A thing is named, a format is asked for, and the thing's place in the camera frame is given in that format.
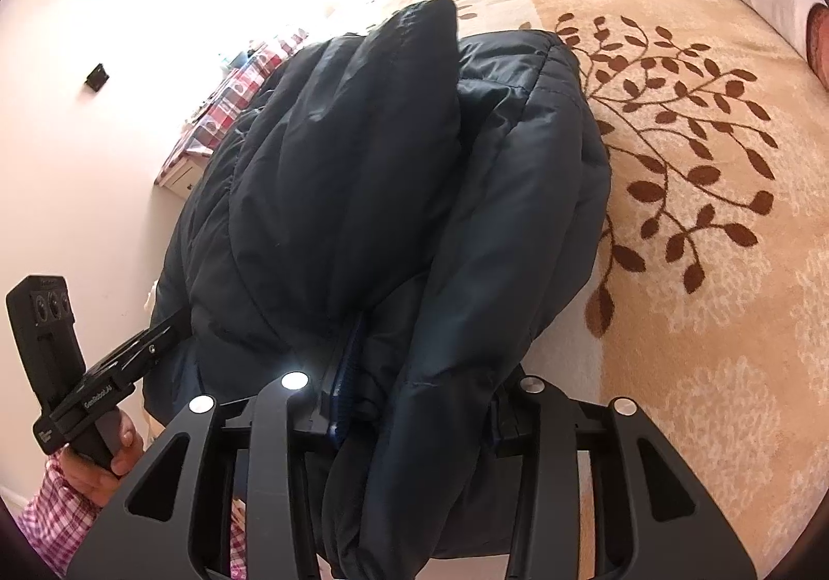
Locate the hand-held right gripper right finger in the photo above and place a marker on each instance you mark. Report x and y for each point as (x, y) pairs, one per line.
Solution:
(541, 424)

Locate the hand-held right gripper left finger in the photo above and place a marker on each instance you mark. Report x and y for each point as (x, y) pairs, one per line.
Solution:
(339, 402)

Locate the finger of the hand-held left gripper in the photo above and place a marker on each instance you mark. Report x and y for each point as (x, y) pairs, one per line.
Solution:
(152, 340)

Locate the dark puffer jacket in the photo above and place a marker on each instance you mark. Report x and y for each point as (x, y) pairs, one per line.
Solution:
(337, 178)

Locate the person's left hand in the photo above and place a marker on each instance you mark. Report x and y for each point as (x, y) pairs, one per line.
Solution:
(110, 480)

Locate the white nightstand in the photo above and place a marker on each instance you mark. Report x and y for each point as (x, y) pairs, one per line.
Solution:
(184, 178)

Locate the beige leaf-patterned blanket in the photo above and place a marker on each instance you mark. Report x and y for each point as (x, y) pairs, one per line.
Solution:
(680, 230)

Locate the plaid cloth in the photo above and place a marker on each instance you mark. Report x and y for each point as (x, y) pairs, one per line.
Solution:
(220, 107)

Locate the red plush blanket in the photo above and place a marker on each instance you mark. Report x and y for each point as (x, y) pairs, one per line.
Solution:
(821, 43)

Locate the black wall switch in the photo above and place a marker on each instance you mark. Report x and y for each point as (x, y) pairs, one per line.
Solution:
(98, 77)

